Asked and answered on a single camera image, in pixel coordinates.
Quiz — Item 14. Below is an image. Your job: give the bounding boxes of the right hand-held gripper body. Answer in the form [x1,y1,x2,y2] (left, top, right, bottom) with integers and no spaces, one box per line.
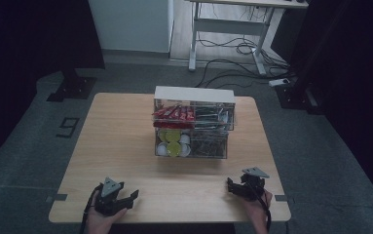
[236,167,271,201]

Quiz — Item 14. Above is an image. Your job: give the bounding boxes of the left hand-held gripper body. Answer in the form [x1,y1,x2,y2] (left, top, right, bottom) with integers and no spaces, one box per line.
[93,176,133,217]

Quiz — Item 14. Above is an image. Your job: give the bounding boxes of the clear drawer organizer white top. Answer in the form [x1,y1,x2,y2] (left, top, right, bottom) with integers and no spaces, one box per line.
[153,85,237,160]

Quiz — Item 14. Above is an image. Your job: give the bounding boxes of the person's left hand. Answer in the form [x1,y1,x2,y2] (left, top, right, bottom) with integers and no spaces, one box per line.
[85,205,129,234]

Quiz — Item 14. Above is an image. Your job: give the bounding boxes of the person's right hand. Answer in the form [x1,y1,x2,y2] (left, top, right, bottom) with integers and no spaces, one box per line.
[239,189,274,234]

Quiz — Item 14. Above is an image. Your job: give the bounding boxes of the pile of dark brown packets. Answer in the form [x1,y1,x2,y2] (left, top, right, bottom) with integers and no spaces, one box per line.
[191,131,228,158]

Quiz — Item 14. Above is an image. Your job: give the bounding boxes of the pile of dark silver packets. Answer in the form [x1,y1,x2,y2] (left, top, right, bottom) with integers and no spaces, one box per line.
[194,106,231,130]

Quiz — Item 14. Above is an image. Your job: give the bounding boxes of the pile of red packets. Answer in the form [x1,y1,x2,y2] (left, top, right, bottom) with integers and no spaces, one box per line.
[152,104,196,130]

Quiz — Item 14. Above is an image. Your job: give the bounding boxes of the black stand base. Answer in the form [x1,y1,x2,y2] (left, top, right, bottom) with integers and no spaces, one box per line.
[46,68,97,102]
[275,81,325,115]

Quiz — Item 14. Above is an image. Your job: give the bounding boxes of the white power strip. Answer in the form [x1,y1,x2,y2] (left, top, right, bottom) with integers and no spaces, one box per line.
[268,78,291,88]

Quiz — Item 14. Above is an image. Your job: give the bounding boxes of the white cabinet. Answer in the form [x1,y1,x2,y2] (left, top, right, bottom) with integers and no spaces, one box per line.
[88,0,175,54]

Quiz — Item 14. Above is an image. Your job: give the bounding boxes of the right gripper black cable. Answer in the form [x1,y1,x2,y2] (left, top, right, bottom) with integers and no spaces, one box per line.
[250,182,272,232]

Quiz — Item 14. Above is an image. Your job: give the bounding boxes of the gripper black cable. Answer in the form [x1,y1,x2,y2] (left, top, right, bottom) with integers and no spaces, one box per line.
[250,182,272,232]
[79,183,104,234]

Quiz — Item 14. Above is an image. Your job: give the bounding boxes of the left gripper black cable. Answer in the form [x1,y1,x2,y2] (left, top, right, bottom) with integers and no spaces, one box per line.
[79,183,104,234]

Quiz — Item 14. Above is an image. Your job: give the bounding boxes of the black floor cables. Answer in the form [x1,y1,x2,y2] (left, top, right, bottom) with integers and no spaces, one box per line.
[195,36,298,90]

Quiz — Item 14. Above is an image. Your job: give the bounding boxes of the white desk frame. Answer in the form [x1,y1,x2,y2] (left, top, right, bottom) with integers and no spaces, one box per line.
[185,0,310,77]

